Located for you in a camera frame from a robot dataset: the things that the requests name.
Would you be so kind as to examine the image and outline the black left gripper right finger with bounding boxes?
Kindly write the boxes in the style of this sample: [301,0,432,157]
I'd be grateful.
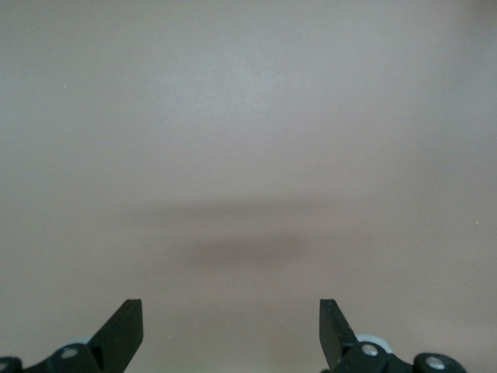
[319,298,465,373]

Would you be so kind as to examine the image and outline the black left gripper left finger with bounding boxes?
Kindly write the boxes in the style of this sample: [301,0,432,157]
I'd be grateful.
[0,298,144,373]

